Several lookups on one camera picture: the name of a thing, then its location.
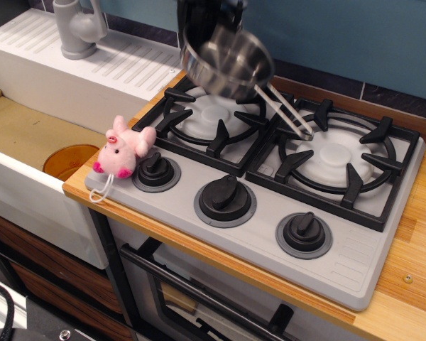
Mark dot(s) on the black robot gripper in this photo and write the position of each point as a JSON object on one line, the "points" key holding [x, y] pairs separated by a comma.
{"points": [[195, 15]]}

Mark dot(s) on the stainless steel pan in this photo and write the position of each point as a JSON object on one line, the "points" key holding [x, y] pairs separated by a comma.
{"points": [[238, 66]]}

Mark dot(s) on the pink stuffed pig toy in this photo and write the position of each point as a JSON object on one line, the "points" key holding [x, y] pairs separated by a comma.
{"points": [[119, 156]]}

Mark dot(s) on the black left stove knob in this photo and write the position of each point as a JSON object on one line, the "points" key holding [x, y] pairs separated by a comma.
{"points": [[156, 174]]}

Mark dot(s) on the black stove knob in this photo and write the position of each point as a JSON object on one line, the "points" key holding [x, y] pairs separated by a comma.
{"points": [[225, 203], [304, 236], [156, 174]]}

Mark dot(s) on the grey toy stove top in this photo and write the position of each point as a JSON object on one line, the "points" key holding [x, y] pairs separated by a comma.
{"points": [[346, 274]]}

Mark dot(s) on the black middle stove knob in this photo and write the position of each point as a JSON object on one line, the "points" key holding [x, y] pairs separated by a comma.
{"points": [[225, 203]]}

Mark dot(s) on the black right stove knob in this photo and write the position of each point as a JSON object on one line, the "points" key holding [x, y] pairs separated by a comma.
{"points": [[304, 236]]}

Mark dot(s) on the black left burner grate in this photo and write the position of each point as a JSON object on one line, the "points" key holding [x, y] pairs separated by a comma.
{"points": [[210, 130]]}

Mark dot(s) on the black burner grate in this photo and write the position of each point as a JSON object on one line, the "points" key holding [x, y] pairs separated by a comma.
{"points": [[355, 167], [210, 130]]}

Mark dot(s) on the grey toy faucet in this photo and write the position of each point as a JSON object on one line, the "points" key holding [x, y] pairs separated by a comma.
{"points": [[79, 31]]}

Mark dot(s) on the white toy sink unit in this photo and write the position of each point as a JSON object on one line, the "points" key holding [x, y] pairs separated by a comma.
{"points": [[48, 102]]}

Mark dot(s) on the black right burner grate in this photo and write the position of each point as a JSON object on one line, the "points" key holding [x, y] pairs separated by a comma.
{"points": [[355, 167]]}

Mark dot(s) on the toy oven door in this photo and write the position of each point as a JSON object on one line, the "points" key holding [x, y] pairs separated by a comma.
{"points": [[191, 300]]}

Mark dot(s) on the wooden drawer cabinet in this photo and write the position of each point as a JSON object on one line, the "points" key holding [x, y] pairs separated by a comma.
{"points": [[71, 288]]}

